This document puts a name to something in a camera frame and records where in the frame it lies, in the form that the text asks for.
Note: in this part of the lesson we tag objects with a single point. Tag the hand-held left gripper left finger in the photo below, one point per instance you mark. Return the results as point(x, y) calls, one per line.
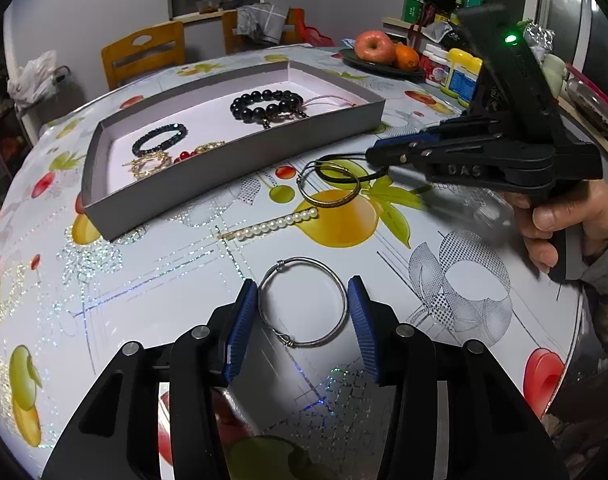
point(239, 330)

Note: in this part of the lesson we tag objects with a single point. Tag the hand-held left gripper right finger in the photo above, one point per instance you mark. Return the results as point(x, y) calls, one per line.
point(366, 330)

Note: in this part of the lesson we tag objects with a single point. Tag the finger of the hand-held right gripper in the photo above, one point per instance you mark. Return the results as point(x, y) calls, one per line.
point(414, 156)
point(414, 139)

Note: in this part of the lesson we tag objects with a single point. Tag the gold bangle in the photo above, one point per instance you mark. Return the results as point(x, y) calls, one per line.
point(329, 203)

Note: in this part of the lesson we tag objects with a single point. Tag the pearl hair clip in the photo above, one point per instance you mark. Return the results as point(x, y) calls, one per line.
point(284, 221)

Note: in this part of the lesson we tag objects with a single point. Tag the grey cardboard box tray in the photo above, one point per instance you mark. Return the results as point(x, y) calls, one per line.
point(209, 195)

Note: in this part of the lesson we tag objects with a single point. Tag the person's right hand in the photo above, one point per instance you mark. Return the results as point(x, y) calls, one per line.
point(539, 220)

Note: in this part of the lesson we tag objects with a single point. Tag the cream plastic bottle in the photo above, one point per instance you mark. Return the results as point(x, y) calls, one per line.
point(554, 72)

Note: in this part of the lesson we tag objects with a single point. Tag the white bottle red label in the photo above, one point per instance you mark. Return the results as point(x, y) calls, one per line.
point(435, 70)

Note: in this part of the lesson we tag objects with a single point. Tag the clear jar dark contents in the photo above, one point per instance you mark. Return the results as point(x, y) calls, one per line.
point(594, 105)

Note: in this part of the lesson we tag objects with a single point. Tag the yellow lid bottle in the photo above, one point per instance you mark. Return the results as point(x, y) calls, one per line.
point(461, 77)

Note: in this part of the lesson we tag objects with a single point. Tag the orange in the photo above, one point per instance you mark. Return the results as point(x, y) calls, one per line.
point(408, 57)

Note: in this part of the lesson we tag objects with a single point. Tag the silver foil bag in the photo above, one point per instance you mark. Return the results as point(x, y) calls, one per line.
point(536, 37)

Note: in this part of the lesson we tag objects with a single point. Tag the red apple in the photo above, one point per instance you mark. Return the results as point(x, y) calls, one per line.
point(374, 47)

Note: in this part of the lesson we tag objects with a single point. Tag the black plate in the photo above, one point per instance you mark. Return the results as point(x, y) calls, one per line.
point(351, 60)

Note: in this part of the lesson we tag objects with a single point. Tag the black bag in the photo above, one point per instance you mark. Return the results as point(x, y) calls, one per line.
point(454, 37)

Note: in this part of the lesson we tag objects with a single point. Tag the green carton white label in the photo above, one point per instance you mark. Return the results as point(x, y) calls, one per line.
point(414, 7)

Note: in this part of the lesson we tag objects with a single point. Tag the grey checked cloth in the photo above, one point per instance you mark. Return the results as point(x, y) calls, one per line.
point(264, 22)

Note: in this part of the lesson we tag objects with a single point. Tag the wooden chair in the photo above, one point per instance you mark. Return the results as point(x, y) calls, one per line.
point(134, 60)
point(229, 35)

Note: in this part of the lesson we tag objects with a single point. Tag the small container on windowsill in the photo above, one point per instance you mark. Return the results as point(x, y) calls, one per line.
point(207, 6)

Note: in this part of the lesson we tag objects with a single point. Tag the white plastic bag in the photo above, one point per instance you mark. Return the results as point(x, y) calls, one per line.
point(34, 77)

